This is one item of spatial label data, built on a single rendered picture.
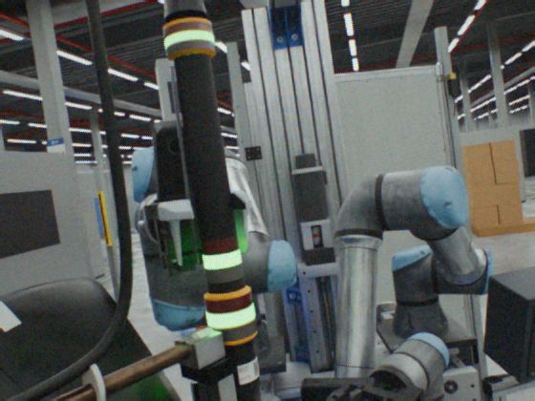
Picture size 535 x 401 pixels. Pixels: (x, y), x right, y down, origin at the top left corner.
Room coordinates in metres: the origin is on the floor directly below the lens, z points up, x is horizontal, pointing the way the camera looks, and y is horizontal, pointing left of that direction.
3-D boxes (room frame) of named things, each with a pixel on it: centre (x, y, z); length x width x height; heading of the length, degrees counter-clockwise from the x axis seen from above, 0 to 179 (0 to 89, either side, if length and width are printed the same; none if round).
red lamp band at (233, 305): (0.41, 0.05, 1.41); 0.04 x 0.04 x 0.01
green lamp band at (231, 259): (0.41, 0.05, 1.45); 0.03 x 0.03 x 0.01
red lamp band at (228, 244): (0.41, 0.05, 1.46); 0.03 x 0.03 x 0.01
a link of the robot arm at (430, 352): (0.73, -0.21, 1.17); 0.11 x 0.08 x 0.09; 139
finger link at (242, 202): (0.44, 0.03, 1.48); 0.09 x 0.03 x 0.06; 32
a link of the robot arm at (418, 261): (1.24, -0.37, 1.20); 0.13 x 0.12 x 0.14; 58
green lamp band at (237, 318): (0.41, 0.05, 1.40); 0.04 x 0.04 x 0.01
